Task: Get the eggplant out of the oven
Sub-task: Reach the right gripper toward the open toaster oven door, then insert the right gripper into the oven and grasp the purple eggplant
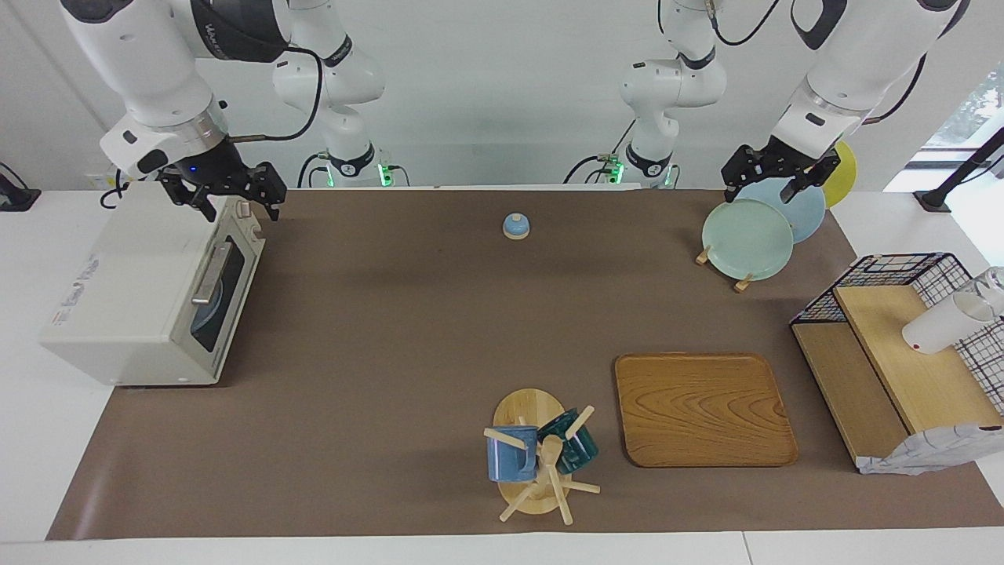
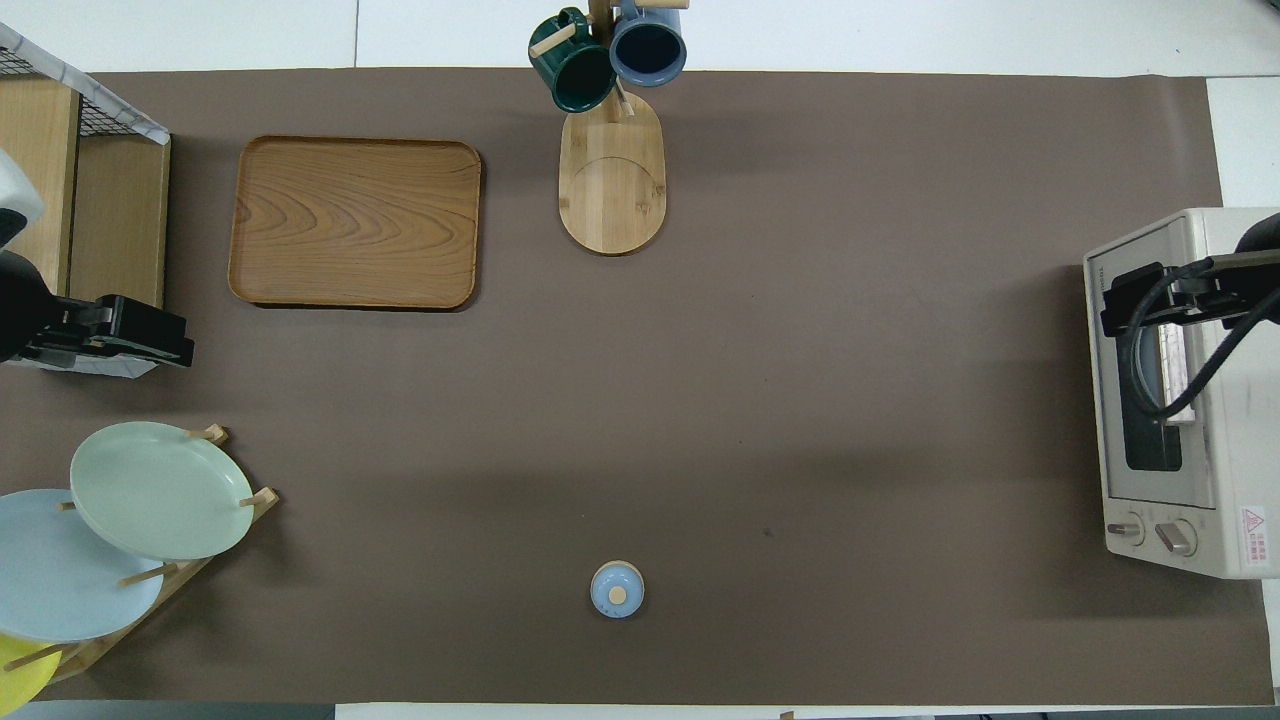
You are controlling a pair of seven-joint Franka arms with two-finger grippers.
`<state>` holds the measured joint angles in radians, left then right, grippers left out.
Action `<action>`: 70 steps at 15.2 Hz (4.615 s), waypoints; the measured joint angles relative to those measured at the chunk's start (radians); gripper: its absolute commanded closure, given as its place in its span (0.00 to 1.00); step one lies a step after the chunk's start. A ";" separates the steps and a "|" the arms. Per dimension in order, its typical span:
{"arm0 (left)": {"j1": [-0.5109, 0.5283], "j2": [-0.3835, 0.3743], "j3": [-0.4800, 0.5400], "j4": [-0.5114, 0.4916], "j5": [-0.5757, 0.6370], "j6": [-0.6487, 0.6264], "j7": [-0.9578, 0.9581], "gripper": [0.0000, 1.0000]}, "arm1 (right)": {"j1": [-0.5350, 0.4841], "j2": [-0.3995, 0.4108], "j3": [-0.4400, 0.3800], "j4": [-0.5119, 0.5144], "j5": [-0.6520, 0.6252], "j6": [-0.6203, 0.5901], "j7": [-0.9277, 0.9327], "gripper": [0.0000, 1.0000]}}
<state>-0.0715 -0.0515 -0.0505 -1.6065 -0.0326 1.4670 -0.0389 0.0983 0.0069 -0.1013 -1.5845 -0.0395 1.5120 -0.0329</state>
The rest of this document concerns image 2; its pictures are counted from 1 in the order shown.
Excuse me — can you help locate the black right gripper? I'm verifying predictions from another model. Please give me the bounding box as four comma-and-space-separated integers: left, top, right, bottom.
1100, 212, 1280, 338

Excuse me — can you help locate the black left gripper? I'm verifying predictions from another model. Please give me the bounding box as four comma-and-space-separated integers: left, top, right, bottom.
0, 252, 196, 368

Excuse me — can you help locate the cream toaster oven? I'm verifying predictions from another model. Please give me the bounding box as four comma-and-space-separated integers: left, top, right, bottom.
1083, 207, 1280, 581

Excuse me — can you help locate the wooden two-step shelf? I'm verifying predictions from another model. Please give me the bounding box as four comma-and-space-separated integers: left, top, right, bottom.
0, 75, 173, 309

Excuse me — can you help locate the pale green plate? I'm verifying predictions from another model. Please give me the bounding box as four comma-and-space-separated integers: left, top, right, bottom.
69, 421, 255, 561

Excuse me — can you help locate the wooden plate rack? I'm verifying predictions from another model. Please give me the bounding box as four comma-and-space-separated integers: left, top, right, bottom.
45, 424, 281, 686

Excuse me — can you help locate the white grey patterned cloth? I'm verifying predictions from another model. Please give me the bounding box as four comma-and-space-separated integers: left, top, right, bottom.
0, 20, 171, 147

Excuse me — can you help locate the light blue plate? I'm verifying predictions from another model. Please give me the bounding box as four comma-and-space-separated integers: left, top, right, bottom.
0, 488, 166, 644

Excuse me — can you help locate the wooden serving tray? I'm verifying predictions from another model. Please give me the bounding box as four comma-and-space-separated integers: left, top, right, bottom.
228, 135, 483, 311

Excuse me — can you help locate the yellow plate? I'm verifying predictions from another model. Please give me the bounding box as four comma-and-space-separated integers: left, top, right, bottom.
0, 632, 61, 716

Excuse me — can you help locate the brown table mat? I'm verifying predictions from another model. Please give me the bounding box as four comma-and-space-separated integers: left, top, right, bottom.
0, 66, 1273, 706

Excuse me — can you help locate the wooden mug tree stand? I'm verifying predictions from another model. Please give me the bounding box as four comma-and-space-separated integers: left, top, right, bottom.
530, 0, 691, 257

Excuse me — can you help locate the dark green mug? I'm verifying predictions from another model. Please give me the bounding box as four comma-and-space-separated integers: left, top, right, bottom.
528, 8, 618, 113

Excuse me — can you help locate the small blue wooden-knob bell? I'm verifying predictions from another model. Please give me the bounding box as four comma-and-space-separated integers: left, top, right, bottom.
589, 560, 646, 619

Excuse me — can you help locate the blue mug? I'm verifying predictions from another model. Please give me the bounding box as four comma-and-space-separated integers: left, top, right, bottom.
608, 0, 689, 88

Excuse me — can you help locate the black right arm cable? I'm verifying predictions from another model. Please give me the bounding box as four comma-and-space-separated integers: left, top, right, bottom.
1115, 262, 1280, 419

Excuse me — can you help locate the black wire basket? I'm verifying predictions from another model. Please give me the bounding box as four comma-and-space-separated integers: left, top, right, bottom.
0, 22, 171, 146

